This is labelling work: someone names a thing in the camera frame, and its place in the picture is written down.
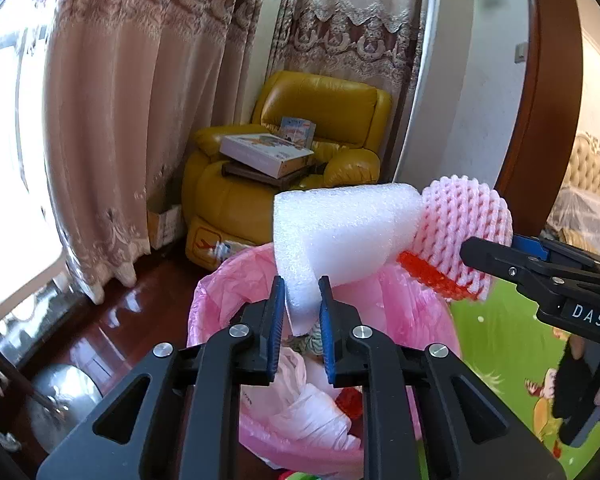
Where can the yellow leather armchair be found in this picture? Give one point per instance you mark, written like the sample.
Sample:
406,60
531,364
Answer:
320,105

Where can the open cardboard box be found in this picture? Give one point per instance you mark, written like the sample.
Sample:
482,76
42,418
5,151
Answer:
162,225

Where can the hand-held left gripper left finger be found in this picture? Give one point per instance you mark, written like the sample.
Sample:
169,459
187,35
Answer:
277,330

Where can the flat white cardboard box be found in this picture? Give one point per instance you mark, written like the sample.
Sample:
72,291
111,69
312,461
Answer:
260,152

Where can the pink trash bag bin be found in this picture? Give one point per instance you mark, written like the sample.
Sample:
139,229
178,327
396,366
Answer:
230,280

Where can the lace patterned curtain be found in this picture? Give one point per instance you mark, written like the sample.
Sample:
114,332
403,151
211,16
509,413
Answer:
355,25
130,110

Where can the bed with tufted headboard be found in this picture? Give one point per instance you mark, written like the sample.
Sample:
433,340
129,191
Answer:
580,210

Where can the small blue printed box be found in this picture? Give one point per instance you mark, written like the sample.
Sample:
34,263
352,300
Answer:
297,130

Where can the brown wooden archway post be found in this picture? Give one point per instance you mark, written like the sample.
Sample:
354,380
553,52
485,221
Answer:
545,85

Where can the beige tufted headboard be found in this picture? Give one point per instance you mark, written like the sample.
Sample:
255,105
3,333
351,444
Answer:
585,160

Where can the white foam sheet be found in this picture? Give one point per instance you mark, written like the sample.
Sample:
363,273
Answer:
340,225

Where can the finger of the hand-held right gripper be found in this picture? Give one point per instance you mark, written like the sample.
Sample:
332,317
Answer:
527,245
500,260

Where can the silver round fan base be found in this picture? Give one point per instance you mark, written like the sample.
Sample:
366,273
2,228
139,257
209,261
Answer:
65,400

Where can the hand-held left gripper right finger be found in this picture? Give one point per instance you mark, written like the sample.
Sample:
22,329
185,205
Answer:
327,330

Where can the grey wall switch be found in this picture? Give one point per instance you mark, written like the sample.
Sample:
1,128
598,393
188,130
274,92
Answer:
520,53

